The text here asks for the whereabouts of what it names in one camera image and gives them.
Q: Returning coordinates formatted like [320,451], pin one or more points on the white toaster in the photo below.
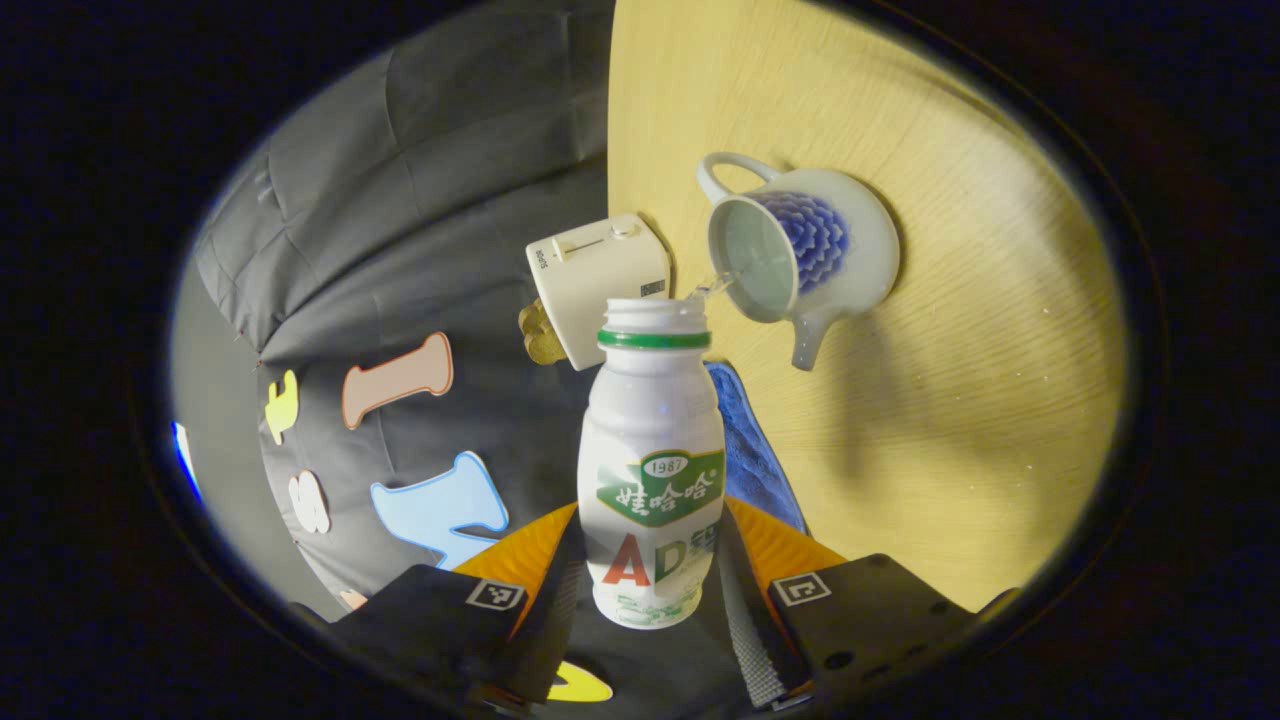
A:
[600,290]

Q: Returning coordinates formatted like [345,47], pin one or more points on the brown toast slice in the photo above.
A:
[546,348]
[532,318]

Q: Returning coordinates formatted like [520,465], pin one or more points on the white blue-patterned teacup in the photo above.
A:
[850,250]

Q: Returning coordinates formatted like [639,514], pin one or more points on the white green-label water bottle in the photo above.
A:
[650,440]

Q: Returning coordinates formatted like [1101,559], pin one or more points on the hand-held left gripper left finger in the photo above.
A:
[556,630]

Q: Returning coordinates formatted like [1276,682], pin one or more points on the blue towel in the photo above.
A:
[755,450]

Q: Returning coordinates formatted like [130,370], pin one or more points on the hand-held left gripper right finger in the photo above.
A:
[750,630]

